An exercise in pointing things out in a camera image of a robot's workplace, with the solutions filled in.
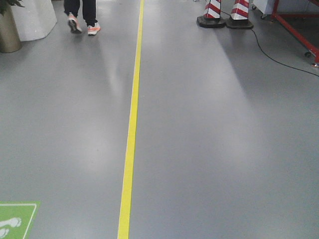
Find walking person legs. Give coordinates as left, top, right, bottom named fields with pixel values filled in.
left=63, top=0, right=101, bottom=36

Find right striped traffic cone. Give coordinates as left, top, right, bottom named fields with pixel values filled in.
left=225, top=0, right=254, bottom=29

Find white angular pedestal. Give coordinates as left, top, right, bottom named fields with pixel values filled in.
left=11, top=0, right=57, bottom=41

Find black floor cable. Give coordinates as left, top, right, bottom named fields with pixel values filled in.
left=220, top=9, right=319, bottom=78

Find gold planter pot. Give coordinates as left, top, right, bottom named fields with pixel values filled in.
left=0, top=4, right=22, bottom=53

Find yellow floor line tape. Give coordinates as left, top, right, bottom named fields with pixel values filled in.
left=117, top=0, right=145, bottom=239

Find left striped traffic cone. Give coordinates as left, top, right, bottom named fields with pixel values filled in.
left=197, top=0, right=226, bottom=28

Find striped traffic cone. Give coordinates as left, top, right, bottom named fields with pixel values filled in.
left=197, top=0, right=226, bottom=28
left=225, top=0, right=254, bottom=29

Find green footprint floor sticker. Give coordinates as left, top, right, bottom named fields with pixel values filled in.
left=0, top=201, right=41, bottom=239

